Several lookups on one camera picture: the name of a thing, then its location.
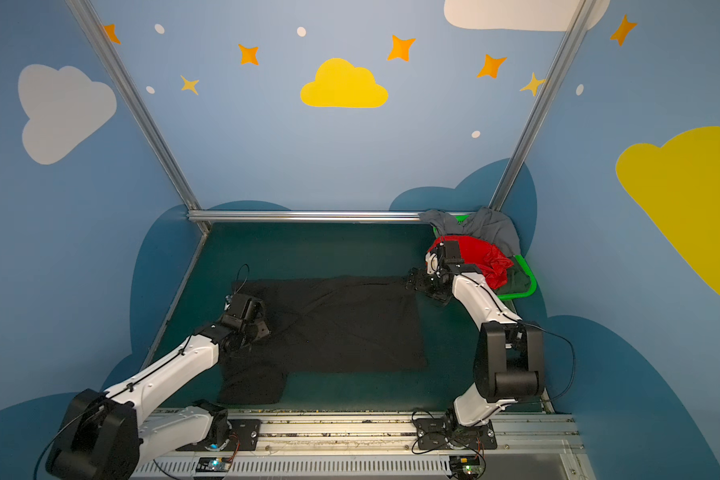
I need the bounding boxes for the red t shirt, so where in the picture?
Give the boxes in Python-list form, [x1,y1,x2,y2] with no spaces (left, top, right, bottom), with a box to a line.
[427,235,514,290]

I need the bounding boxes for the black t shirt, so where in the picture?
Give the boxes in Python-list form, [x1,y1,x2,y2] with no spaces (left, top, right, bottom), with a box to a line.
[217,276,428,405]

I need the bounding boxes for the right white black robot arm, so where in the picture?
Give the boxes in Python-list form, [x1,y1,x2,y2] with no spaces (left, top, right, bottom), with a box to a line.
[408,240,545,427]

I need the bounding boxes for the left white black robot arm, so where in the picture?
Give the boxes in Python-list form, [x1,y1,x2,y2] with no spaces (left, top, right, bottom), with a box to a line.
[35,294,270,479]

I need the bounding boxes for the grey t shirt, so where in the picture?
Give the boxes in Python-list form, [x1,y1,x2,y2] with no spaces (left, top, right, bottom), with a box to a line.
[418,207,521,257]

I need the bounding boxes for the dark green t shirt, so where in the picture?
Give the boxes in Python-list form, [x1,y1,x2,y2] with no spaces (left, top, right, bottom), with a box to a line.
[501,265,531,295]

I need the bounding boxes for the green plastic basket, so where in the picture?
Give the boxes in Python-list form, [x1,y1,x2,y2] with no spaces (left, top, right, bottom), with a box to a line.
[419,207,537,300]

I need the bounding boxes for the left controller board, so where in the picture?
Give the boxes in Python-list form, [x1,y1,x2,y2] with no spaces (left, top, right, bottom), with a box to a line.
[195,457,233,474]

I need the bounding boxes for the controller board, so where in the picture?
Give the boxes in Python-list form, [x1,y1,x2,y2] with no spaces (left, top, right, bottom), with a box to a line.
[448,456,485,480]
[195,457,233,474]

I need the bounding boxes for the right controller board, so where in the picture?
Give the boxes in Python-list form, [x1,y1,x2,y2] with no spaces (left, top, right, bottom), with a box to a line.
[448,456,485,480]

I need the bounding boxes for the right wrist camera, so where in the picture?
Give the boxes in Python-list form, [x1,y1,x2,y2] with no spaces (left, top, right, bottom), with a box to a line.
[425,251,439,275]

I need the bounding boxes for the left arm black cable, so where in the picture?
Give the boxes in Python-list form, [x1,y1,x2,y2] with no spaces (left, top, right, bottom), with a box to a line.
[32,263,252,480]

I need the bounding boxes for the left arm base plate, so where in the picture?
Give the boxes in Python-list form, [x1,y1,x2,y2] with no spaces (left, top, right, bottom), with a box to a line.
[178,418,262,452]

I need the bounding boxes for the back aluminium frame rail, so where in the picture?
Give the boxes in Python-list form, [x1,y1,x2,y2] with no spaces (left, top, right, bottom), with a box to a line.
[188,210,422,224]

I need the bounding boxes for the front aluminium rail bed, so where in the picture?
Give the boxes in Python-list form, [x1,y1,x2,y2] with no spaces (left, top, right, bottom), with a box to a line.
[128,410,595,479]

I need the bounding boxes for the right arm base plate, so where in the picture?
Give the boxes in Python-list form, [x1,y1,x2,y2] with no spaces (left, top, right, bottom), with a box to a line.
[411,417,497,454]

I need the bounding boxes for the right aluminium frame post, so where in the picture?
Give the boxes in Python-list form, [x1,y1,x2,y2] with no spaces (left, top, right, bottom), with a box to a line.
[489,0,598,211]

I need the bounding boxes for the aluminium frame post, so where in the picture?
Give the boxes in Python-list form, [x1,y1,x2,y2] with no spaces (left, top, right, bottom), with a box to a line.
[489,0,598,211]
[65,0,201,210]

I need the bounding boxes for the left aluminium frame post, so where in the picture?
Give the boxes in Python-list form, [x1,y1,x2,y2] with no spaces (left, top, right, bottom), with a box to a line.
[65,0,201,210]

